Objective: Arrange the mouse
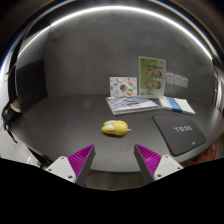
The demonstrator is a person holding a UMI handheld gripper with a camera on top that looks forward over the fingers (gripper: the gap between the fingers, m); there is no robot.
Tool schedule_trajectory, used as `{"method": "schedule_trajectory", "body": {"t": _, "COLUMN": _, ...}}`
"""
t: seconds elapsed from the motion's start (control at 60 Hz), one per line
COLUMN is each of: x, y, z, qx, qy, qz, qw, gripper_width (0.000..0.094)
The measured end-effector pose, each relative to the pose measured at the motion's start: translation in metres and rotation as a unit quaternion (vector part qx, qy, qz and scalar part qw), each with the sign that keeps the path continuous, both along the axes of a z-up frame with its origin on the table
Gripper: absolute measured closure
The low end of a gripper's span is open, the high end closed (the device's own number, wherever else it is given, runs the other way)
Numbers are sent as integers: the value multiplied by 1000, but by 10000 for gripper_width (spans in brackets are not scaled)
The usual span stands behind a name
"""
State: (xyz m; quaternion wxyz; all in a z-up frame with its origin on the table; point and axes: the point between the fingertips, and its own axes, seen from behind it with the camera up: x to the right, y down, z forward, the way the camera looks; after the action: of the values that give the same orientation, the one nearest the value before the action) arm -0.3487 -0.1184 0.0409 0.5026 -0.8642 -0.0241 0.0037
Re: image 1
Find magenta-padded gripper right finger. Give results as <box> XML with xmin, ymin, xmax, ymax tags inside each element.
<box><xmin>133</xmin><ymin>143</ymin><xmax>185</xmax><ymax>185</ymax></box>

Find black mouse pad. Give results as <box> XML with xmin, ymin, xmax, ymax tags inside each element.
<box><xmin>152</xmin><ymin>114</ymin><xmax>208</xmax><ymax>157</ymax></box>

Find black flat panel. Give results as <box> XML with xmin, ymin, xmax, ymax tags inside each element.
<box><xmin>15</xmin><ymin>59</ymin><xmax>48</xmax><ymax>106</ymax></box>

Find red chair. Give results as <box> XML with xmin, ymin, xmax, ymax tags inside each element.
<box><xmin>189</xmin><ymin>141</ymin><xmax>219</xmax><ymax>164</ymax></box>

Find yellow computer mouse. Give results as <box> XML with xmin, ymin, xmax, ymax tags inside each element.
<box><xmin>100</xmin><ymin>119</ymin><xmax>132</xmax><ymax>137</ymax></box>

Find white book with blue band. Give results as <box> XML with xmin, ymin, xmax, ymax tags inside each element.
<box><xmin>157</xmin><ymin>96</ymin><xmax>196</xmax><ymax>116</ymax></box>

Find green poster with food photos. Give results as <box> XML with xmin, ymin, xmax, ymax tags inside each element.
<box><xmin>138</xmin><ymin>55</ymin><xmax>167</xmax><ymax>98</ymax></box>

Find white wall plates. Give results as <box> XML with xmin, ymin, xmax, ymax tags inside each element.
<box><xmin>165</xmin><ymin>71</ymin><xmax>189</xmax><ymax>89</ymax></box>

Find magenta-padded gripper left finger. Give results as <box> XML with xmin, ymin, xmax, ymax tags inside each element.
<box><xmin>44</xmin><ymin>143</ymin><xmax>97</xmax><ymax>188</ymax></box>

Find white ceiling light strip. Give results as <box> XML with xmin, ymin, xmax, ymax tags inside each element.
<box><xmin>16</xmin><ymin>4</ymin><xmax>214</xmax><ymax>61</ymax></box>

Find black bag with straps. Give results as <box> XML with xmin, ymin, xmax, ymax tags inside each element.
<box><xmin>0</xmin><ymin>101</ymin><xmax>23</xmax><ymax>144</ymax></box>

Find white sticker sheet card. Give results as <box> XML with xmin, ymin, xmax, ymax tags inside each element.
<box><xmin>109</xmin><ymin>76</ymin><xmax>138</xmax><ymax>98</ymax></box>

